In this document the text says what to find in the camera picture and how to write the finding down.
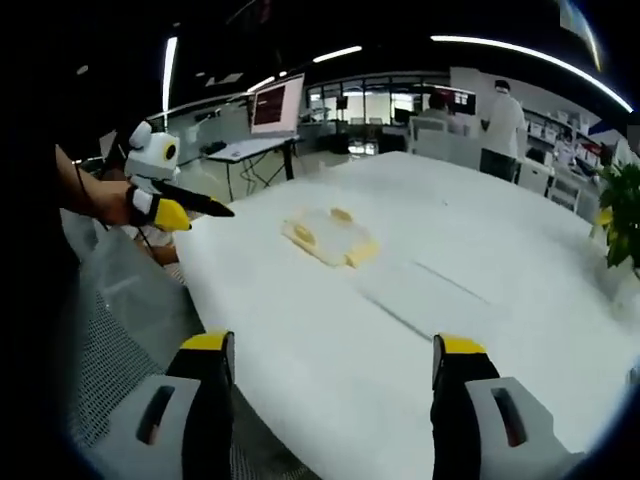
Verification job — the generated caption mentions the grey mesh office chair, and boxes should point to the grey mesh office chair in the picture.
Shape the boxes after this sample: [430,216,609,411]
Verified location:
[58,209,211,454]

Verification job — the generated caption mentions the computer monitor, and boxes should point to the computer monitor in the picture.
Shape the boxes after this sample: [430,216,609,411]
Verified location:
[248,73,307,139]

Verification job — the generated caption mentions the long ceiling light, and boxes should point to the long ceiling light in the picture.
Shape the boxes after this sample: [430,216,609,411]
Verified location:
[429,33,635,115]
[161,35,180,110]
[311,45,364,65]

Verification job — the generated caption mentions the cream plastic buckle part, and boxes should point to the cream plastic buckle part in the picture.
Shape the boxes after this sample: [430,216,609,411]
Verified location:
[279,205,361,262]

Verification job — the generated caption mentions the white office chair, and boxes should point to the white office chair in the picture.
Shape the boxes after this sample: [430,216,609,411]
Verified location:
[408,114,452,154]

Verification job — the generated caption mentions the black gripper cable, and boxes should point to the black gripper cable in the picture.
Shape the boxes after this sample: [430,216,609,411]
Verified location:
[73,162,154,259]

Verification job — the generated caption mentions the white low cabinet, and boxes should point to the white low cabinet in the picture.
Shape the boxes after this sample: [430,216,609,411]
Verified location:
[517,158,557,197]

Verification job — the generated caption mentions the white desk with black legs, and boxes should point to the white desk with black legs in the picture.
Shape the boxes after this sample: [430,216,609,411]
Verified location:
[202,133,305,202]

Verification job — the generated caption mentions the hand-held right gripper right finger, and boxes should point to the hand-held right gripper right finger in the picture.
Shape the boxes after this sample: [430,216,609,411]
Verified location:
[429,333,587,480]

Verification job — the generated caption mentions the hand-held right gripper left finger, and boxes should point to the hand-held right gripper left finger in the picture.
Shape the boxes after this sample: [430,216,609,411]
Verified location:
[87,327,237,480]

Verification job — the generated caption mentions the storage shelves with boxes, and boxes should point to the storage shelves with boxes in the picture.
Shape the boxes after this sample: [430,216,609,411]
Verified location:
[524,107,604,169]

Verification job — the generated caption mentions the green potted plant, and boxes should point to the green potted plant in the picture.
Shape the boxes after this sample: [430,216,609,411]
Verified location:
[592,158,640,274]

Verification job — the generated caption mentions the yellow plastic buckle part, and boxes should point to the yellow plastic buckle part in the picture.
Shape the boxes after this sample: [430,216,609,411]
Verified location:
[340,234,382,270]

